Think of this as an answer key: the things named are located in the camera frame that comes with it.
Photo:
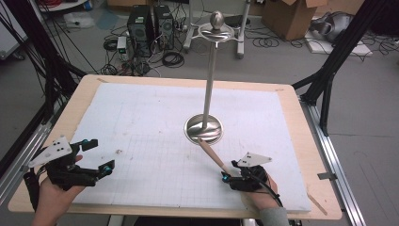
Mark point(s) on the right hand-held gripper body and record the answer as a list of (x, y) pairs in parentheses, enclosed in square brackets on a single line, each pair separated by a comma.
[(251, 180)]

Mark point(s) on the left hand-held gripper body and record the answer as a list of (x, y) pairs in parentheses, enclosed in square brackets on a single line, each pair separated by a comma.
[(62, 172)]

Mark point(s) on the wooden stick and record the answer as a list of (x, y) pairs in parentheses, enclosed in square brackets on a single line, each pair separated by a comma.
[(213, 156)]

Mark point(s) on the person's right hand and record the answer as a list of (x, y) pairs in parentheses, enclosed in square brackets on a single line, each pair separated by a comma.
[(266, 197)]

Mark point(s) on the person's left hand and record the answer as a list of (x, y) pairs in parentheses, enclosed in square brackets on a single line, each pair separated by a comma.
[(55, 197)]

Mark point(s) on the silver metal stand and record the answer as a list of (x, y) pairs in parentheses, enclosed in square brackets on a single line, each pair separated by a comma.
[(216, 132)]

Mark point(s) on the white grid mat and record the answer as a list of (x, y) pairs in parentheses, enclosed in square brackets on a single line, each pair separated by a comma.
[(141, 109)]

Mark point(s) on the thin wooden strip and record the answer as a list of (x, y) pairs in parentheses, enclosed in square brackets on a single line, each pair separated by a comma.
[(317, 204)]

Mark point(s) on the small white device box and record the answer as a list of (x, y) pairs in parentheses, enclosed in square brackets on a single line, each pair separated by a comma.
[(121, 44)]

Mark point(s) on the clear plastic bag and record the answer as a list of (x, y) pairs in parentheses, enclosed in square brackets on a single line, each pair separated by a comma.
[(78, 20)]

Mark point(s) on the black computer tower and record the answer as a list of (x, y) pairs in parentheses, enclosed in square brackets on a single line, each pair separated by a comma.
[(163, 28), (140, 31)]

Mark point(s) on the white round platform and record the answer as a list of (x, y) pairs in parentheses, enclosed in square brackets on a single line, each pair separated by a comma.
[(62, 4)]

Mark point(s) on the open cardboard box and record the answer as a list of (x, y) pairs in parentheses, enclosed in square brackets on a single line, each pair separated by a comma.
[(128, 2)]

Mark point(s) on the large cardboard box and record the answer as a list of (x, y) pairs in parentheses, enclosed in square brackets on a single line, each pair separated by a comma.
[(291, 19)]

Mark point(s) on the grey bag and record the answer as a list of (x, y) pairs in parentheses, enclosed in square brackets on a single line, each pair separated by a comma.
[(332, 26)]

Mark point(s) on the white flat board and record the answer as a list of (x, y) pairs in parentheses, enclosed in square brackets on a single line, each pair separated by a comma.
[(360, 50)]

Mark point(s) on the silver aluminium rail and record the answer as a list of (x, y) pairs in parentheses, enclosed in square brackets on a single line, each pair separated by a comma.
[(19, 166), (332, 157)]

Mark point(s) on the small metal bracket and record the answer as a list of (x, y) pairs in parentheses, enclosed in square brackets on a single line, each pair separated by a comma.
[(327, 176)]

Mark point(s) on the black aluminium frame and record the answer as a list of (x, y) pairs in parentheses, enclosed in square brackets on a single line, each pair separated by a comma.
[(345, 44), (59, 72)]

